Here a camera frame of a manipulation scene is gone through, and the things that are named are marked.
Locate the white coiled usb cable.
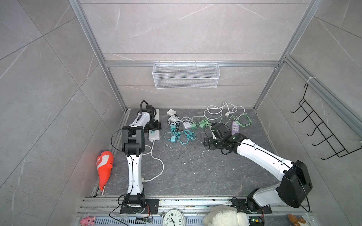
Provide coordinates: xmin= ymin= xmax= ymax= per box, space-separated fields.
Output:
xmin=167 ymin=115 xmax=193 ymax=127

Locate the white power strip cord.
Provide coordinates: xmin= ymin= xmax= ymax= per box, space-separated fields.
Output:
xmin=141 ymin=139 xmax=165 ymax=183

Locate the white plush toy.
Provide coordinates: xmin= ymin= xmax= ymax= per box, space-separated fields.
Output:
xmin=203 ymin=205 xmax=249 ymax=226

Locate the white square charger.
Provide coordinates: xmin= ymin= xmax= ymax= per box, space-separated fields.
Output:
xmin=167 ymin=109 xmax=176 ymax=116

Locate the green charger left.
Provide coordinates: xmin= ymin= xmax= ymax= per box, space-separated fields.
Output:
xmin=191 ymin=123 xmax=198 ymax=131

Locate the pink plush toy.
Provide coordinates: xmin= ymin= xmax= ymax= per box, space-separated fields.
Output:
xmin=79 ymin=216 xmax=96 ymax=226

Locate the white wire mesh basket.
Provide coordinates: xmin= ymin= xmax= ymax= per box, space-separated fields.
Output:
xmin=152 ymin=63 xmax=221 ymax=89

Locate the brown plush toy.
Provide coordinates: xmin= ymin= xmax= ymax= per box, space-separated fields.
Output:
xmin=288 ymin=214 xmax=308 ymax=226

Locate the red plush toy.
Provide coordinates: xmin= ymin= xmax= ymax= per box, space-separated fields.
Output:
xmin=96 ymin=151 xmax=114 ymax=192

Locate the white multicolour power strip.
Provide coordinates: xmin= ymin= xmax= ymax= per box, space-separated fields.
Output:
xmin=149 ymin=109 xmax=160 ymax=142

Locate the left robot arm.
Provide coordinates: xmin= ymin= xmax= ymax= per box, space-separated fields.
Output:
xmin=113 ymin=100 xmax=162 ymax=208

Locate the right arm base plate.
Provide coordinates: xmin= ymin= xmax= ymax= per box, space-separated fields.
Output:
xmin=231 ymin=197 xmax=272 ymax=214

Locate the purple power strip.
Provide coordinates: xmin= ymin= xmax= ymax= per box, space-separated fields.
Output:
xmin=231 ymin=121 xmax=239 ymax=135

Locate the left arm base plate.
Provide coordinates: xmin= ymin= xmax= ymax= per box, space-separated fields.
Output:
xmin=120 ymin=199 xmax=160 ymax=215

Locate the white charger with label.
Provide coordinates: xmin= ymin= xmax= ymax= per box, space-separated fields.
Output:
xmin=183 ymin=121 xmax=191 ymax=130

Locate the white analog clock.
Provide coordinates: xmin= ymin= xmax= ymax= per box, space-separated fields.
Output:
xmin=163 ymin=209 xmax=186 ymax=226

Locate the black wire hook rack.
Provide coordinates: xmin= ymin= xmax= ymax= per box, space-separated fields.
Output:
xmin=291 ymin=84 xmax=362 ymax=161

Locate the teal usb cable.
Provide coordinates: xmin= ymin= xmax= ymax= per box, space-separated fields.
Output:
xmin=163 ymin=125 xmax=197 ymax=146

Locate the white cable with plug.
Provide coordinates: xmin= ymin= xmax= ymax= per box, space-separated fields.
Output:
xmin=203 ymin=102 xmax=246 ymax=121

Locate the green thin cable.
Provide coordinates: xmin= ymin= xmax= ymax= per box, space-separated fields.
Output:
xmin=192 ymin=112 xmax=253 ymax=128

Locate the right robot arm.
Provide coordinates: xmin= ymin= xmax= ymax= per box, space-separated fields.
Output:
xmin=204 ymin=123 xmax=313 ymax=213

